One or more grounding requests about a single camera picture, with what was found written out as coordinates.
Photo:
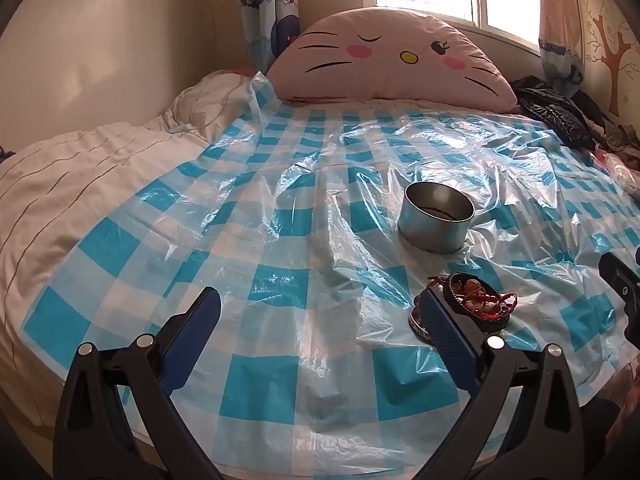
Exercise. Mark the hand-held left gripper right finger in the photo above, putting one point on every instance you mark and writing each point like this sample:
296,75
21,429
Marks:
445,335

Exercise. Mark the pink cat face pillow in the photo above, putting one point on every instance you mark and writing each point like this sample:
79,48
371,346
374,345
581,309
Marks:
380,70

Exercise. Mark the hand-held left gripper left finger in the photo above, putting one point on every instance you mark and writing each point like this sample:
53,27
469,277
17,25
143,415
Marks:
200,320

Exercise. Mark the white striped quilt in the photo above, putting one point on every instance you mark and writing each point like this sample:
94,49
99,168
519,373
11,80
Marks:
75,170

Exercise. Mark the pile of clothes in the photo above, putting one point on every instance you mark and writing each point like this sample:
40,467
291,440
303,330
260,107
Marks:
620,140

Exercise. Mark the wardrobe with tree sticker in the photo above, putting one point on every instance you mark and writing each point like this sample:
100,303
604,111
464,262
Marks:
605,35

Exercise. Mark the blue checked plastic sheet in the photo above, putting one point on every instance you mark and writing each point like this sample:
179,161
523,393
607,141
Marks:
280,220

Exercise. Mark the blue cartoon curtain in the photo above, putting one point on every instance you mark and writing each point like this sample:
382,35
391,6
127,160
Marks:
265,20

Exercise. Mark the pink curtain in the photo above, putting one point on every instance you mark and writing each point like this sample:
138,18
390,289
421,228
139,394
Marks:
560,25

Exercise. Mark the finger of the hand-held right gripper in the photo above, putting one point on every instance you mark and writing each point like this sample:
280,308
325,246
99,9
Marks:
622,285

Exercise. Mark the round metal tin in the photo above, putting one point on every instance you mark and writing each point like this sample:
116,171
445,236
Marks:
432,232

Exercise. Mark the pink plastic bag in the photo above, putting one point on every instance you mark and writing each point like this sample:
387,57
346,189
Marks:
622,175

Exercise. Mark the black puffer jacket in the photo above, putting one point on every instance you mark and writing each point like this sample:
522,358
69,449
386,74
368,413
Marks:
555,110

